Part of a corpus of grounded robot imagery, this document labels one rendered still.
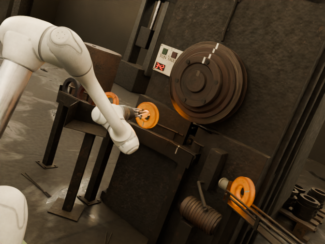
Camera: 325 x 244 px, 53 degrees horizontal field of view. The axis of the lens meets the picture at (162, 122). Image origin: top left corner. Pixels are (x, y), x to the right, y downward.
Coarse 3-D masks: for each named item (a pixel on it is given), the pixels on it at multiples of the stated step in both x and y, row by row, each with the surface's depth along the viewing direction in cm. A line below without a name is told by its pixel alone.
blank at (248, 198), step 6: (240, 180) 159; (246, 180) 156; (234, 186) 163; (240, 186) 161; (246, 186) 154; (252, 186) 153; (234, 192) 162; (246, 192) 154; (252, 192) 152; (234, 198) 160; (240, 198) 160; (246, 198) 152; (252, 198) 152; (234, 204) 159; (240, 204) 155; (246, 204) 152
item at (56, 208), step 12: (72, 108) 200; (84, 108) 213; (72, 120) 211; (84, 120) 214; (84, 132) 196; (96, 132) 200; (108, 132) 200; (84, 144) 205; (84, 156) 206; (84, 168) 210; (72, 180) 210; (72, 192) 212; (60, 204) 220; (72, 204) 214; (60, 216) 209; (72, 216) 212
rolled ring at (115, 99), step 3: (105, 93) 238; (108, 93) 236; (111, 93) 235; (108, 96) 237; (111, 96) 234; (114, 96) 233; (117, 96) 235; (114, 99) 232; (117, 99) 232; (114, 102) 231; (117, 102) 231
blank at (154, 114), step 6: (144, 102) 190; (144, 108) 190; (150, 108) 187; (156, 108) 187; (150, 114) 187; (156, 114) 186; (138, 120) 193; (144, 120) 191; (150, 120) 188; (156, 120) 187; (144, 126) 190; (150, 126) 188
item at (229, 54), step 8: (192, 48) 189; (224, 48) 178; (232, 56) 175; (176, 64) 195; (240, 64) 178; (240, 72) 172; (240, 80) 172; (240, 88) 172; (240, 96) 177; (176, 104) 195; (232, 104) 175; (184, 112) 192; (224, 112) 177; (192, 120) 189; (200, 120) 186; (208, 120) 183; (216, 120) 180
